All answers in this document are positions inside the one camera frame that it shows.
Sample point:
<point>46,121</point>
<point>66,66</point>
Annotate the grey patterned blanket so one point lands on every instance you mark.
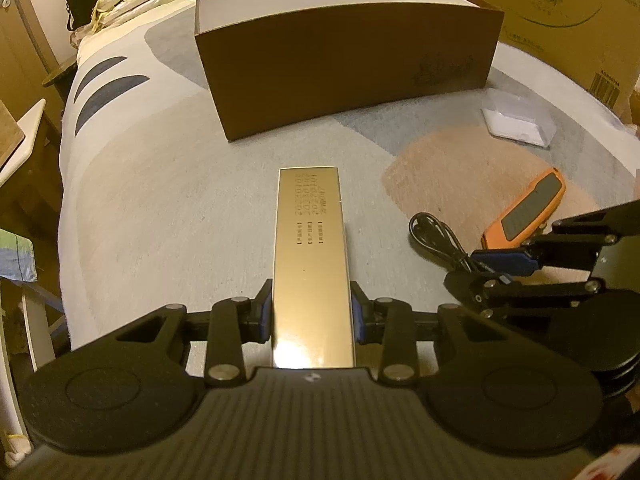
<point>175,210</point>

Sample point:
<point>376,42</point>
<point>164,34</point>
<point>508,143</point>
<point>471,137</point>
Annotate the white side table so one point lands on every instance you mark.
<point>32,130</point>

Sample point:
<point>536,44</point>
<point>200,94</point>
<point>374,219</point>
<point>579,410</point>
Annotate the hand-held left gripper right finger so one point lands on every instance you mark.
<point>357,317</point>

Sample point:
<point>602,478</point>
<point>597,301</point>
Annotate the gold carton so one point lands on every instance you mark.
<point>310,260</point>

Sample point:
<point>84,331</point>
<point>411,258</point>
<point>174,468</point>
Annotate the plaid cloth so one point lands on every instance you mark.
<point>17,255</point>

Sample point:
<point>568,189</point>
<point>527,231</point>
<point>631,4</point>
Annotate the red and white packet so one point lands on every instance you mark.
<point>617,462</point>

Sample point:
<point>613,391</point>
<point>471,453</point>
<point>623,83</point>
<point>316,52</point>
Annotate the small cardboard box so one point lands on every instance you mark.
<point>9,132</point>

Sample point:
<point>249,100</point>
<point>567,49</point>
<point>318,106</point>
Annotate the brown cardboard box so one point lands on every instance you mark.
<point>350,70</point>

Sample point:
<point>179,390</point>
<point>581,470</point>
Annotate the orange and grey device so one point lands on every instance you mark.
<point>530,205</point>

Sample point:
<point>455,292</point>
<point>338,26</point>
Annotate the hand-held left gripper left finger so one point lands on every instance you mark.
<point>265,316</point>

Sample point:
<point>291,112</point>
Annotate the large cardboard carton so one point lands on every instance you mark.
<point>550,10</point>

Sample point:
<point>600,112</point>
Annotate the clear plastic case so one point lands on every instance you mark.
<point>515,122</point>

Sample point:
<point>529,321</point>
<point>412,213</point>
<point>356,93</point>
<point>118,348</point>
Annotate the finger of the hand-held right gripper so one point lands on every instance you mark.
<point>502,262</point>
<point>475,287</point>

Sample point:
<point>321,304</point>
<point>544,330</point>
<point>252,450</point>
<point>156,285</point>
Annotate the dark wooden bedside table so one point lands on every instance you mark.
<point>57,75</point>

